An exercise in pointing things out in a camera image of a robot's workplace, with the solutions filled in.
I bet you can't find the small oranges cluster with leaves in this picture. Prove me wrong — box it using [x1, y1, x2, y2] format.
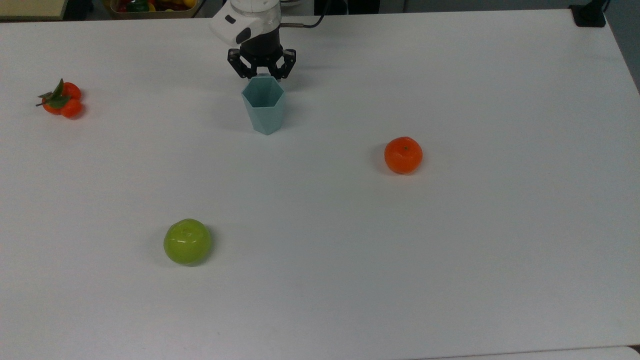
[35, 78, 83, 119]

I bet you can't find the black corner table clamp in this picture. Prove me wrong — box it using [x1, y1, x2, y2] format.
[569, 0, 612, 28]

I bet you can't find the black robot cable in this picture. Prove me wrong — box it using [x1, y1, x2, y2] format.
[278, 0, 333, 30]

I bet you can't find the white adjoining table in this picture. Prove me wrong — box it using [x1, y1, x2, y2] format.
[425, 346, 640, 360]

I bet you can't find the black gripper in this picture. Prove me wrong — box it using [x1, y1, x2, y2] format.
[227, 27, 297, 80]

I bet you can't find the black box behind table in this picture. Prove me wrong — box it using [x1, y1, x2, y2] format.
[314, 0, 406, 15]

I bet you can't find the teal hexagonal mug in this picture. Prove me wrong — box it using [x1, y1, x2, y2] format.
[241, 74, 286, 136]

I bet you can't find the tan fruit bin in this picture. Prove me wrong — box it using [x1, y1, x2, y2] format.
[102, 0, 205, 20]

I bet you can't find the green apple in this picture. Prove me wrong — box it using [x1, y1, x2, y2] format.
[163, 218, 213, 266]

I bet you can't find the single orange tangerine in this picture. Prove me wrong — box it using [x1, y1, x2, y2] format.
[384, 136, 424, 175]

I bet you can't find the light wooden board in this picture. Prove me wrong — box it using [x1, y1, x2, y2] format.
[0, 0, 69, 22]

